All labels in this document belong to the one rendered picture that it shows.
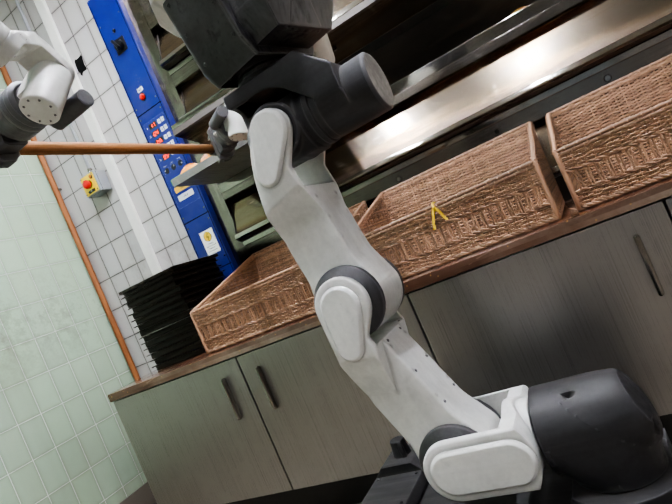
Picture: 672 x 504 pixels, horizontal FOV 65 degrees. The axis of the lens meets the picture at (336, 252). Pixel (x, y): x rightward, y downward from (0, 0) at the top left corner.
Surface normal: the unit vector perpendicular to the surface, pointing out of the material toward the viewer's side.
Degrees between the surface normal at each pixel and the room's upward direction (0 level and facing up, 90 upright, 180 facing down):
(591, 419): 63
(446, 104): 70
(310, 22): 105
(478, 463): 90
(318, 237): 90
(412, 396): 90
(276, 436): 90
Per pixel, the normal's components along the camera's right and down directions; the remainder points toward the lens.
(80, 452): 0.82, -0.36
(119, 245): -0.41, 0.18
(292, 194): -0.13, 0.50
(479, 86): -0.52, -0.15
